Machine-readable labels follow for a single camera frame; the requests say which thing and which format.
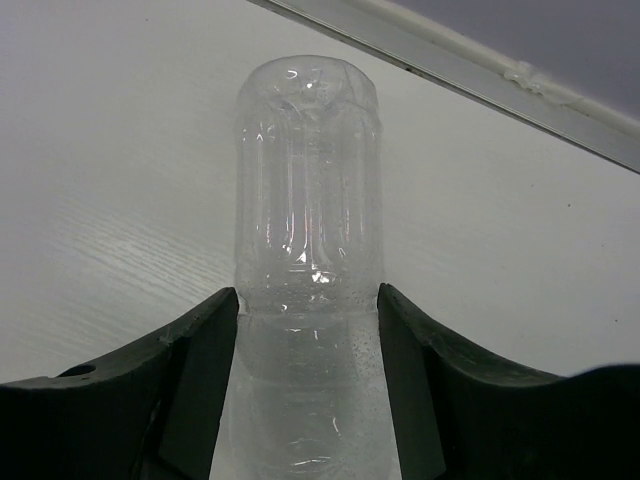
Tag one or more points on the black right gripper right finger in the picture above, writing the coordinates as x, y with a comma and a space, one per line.
461, 411

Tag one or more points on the aluminium table edge rail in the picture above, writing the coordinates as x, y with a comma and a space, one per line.
435, 53

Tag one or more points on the clear bottle white-blue cap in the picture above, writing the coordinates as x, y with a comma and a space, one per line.
307, 397

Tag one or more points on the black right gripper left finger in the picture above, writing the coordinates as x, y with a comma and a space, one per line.
148, 410

